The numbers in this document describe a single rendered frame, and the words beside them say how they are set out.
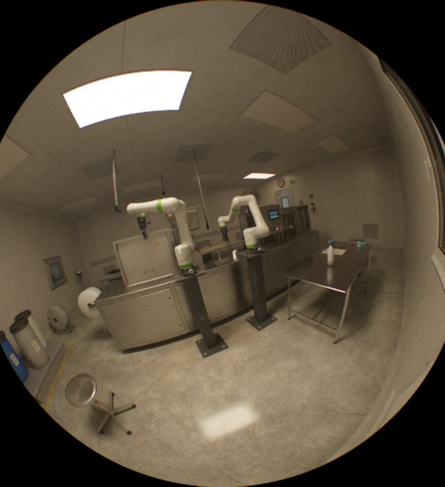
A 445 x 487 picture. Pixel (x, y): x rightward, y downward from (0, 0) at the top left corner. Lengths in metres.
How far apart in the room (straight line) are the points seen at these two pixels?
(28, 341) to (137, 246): 2.16
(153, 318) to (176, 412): 1.02
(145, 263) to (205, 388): 1.40
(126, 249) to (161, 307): 0.74
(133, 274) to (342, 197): 5.22
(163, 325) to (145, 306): 0.30
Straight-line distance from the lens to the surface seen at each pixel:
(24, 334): 2.61
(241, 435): 1.31
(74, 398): 1.46
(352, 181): 4.93
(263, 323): 1.92
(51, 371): 2.76
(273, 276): 2.21
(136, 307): 1.70
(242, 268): 1.82
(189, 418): 1.42
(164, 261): 1.71
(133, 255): 1.72
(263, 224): 1.56
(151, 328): 1.83
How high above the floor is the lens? 1.30
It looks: 9 degrees down
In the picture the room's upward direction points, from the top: 11 degrees counter-clockwise
